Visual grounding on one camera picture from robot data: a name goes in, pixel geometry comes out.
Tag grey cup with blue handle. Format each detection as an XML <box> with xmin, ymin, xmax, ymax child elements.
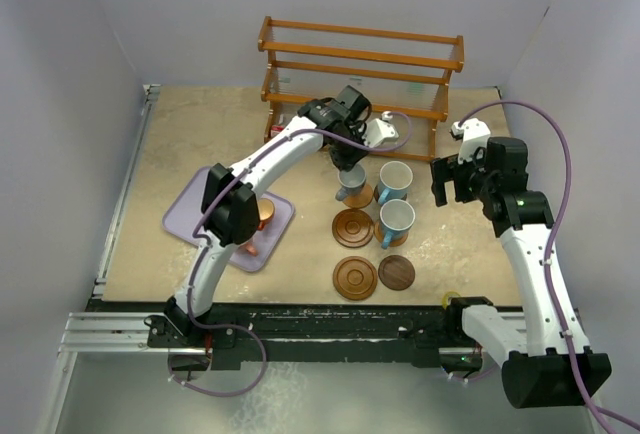
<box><xmin>335</xmin><ymin>164</ymin><xmax>366</xmax><ymax>201</ymax></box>

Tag blue mug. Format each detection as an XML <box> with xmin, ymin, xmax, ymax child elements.
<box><xmin>376</xmin><ymin>161</ymin><xmax>414</xmax><ymax>194</ymax></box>
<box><xmin>379</xmin><ymin>199</ymin><xmax>416</xmax><ymax>249</ymax></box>

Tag brown ringed wooden saucer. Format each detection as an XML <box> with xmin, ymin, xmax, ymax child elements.
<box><xmin>331</xmin><ymin>209</ymin><xmax>374</xmax><ymax>248</ymax></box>

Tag light wooden coaster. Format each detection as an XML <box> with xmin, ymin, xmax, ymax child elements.
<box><xmin>343</xmin><ymin>183</ymin><xmax>374</xmax><ymax>209</ymax></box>
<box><xmin>374</xmin><ymin>221</ymin><xmax>409</xmax><ymax>249</ymax></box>

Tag dark walnut coaster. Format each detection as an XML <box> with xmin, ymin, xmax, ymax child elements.
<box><xmin>378</xmin><ymin>255</ymin><xmax>415</xmax><ymax>291</ymax></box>
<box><xmin>374</xmin><ymin>188</ymin><xmax>408</xmax><ymax>205</ymax></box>

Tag grey cup with orange handle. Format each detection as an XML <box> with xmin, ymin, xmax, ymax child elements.
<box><xmin>239</xmin><ymin>241</ymin><xmax>258</xmax><ymax>257</ymax></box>

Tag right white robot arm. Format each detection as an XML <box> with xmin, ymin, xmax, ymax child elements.
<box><xmin>431</xmin><ymin>134</ymin><xmax>612</xmax><ymax>409</ymax></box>

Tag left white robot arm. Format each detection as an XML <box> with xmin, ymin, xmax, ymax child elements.
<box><xmin>164</xmin><ymin>86</ymin><xmax>372</xmax><ymax>346</ymax></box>

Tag red and white staple box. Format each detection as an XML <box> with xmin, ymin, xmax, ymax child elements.
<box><xmin>269</xmin><ymin>125</ymin><xmax>284</xmax><ymax>139</ymax></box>

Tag wooden three-tier shelf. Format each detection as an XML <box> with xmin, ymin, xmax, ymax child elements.
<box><xmin>257</xmin><ymin>16</ymin><xmax>465</xmax><ymax>162</ymax></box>

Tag yellow tape roll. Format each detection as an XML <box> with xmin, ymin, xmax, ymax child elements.
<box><xmin>441</xmin><ymin>291</ymin><xmax>461</xmax><ymax>309</ymax></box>

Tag lavender plastic tray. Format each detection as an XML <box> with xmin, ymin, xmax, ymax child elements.
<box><xmin>162</xmin><ymin>166</ymin><xmax>295</xmax><ymax>273</ymax></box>

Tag black base bar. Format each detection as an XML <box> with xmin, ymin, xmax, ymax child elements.
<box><xmin>144</xmin><ymin>303</ymin><xmax>488</xmax><ymax>373</ymax></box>

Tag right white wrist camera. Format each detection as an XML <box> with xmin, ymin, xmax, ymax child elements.
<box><xmin>450</xmin><ymin>118</ymin><xmax>491</xmax><ymax>164</ymax></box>

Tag copper cup with red handle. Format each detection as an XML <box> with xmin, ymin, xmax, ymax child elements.
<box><xmin>257</xmin><ymin>198</ymin><xmax>276</xmax><ymax>231</ymax></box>

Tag metal table edge rail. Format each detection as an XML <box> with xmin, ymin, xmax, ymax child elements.
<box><xmin>89</xmin><ymin>84</ymin><xmax>161</xmax><ymax>300</ymax></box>

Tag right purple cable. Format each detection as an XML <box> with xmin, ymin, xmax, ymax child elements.
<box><xmin>447</xmin><ymin>100</ymin><xmax>640</xmax><ymax>430</ymax></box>

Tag purple cable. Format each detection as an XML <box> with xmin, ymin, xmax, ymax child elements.
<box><xmin>447</xmin><ymin>100</ymin><xmax>640</xmax><ymax>430</ymax></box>
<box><xmin>167</xmin><ymin>111</ymin><xmax>414</xmax><ymax>398</ymax></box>

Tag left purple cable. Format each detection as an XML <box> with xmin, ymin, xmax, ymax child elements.
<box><xmin>167</xmin><ymin>111</ymin><xmax>414</xmax><ymax>398</ymax></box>

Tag aluminium front frame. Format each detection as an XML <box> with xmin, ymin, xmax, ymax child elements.
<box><xmin>37</xmin><ymin>308</ymin><xmax>614</xmax><ymax>434</ymax></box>

